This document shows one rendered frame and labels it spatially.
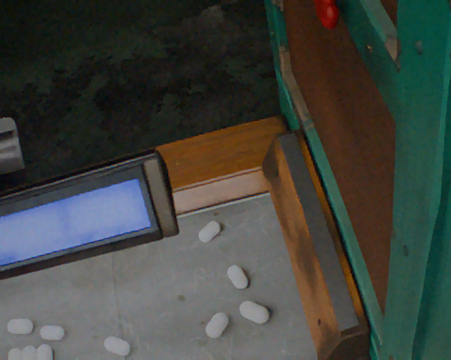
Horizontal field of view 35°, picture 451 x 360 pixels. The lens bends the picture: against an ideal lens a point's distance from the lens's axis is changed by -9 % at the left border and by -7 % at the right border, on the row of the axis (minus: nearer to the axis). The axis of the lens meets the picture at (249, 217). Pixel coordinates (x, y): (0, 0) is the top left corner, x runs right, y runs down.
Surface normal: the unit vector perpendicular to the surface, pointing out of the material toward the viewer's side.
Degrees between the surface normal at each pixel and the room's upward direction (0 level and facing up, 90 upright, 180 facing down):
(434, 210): 87
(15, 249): 58
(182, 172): 0
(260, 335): 0
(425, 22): 90
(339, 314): 0
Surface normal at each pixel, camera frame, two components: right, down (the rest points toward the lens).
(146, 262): -0.12, -0.57
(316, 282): -0.93, -0.01
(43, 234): 0.12, 0.36
